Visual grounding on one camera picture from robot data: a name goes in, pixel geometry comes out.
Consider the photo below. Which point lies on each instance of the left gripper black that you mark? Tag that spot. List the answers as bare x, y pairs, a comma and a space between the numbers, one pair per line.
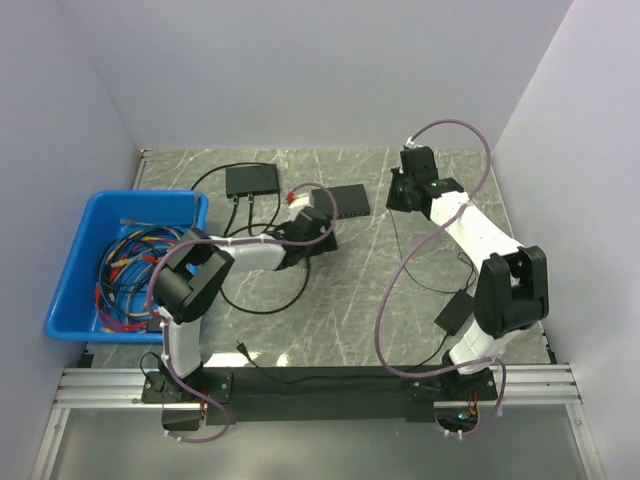
323, 246

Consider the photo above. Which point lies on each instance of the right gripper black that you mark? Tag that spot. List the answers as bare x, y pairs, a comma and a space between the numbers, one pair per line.
393, 201

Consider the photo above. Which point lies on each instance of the black network switch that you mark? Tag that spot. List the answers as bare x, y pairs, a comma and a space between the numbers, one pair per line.
351, 201
252, 180

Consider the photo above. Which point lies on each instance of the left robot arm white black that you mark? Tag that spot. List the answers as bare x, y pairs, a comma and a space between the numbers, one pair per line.
185, 284

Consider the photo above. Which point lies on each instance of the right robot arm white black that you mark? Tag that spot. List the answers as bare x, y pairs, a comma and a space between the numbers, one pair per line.
512, 288

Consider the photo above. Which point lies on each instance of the blue plastic bin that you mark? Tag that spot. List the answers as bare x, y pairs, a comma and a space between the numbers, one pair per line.
100, 296

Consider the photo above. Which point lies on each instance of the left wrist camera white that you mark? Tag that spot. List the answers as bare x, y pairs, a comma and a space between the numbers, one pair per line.
299, 201

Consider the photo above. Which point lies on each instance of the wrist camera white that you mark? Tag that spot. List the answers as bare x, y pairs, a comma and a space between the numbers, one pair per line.
299, 201
411, 144

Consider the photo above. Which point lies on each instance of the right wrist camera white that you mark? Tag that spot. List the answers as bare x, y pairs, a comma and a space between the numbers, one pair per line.
411, 144

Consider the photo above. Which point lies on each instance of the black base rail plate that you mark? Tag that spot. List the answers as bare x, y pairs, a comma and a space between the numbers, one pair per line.
254, 394

